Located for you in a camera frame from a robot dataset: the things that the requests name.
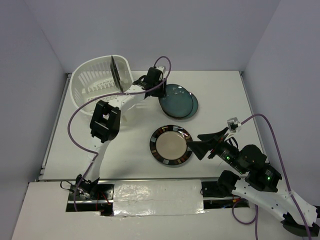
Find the black plate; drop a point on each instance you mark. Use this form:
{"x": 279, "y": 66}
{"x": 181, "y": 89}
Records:
{"x": 117, "y": 73}

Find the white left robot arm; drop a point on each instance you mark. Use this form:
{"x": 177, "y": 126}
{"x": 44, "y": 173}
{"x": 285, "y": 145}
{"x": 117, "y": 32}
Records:
{"x": 105, "y": 124}

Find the beige plate with dark rim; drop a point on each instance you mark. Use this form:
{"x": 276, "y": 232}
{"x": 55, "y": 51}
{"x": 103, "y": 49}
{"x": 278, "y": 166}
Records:
{"x": 168, "y": 145}

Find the blue glazed ceramic plate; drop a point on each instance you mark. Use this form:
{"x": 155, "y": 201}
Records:
{"x": 187, "y": 106}

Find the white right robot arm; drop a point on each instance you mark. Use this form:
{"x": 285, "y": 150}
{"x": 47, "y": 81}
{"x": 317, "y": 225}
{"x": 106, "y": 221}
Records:
{"x": 258, "y": 182}

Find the white plastic dish rack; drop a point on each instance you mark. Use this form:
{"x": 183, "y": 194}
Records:
{"x": 94, "y": 78}

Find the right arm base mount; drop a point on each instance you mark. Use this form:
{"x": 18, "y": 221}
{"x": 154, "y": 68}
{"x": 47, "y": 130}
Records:
{"x": 213, "y": 198}

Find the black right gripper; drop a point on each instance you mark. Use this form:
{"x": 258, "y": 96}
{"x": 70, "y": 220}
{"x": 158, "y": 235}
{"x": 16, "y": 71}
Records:
{"x": 199, "y": 147}

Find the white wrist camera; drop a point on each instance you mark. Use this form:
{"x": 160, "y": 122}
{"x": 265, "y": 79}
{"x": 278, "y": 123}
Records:
{"x": 234, "y": 126}
{"x": 162, "y": 69}

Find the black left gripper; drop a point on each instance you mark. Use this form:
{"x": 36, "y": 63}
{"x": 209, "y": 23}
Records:
{"x": 162, "y": 93}

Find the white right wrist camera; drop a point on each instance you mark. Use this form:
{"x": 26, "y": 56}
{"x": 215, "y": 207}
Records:
{"x": 234, "y": 126}

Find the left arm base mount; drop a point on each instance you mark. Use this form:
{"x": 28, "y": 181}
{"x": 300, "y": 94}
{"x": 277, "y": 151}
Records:
{"x": 100, "y": 199}

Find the silver foil tape sheet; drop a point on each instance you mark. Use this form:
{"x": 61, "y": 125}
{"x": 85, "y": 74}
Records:
{"x": 157, "y": 198}

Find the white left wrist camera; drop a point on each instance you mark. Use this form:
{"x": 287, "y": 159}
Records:
{"x": 162, "y": 69}

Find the teal plate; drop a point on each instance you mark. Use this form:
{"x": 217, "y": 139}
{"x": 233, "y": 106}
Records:
{"x": 169, "y": 104}

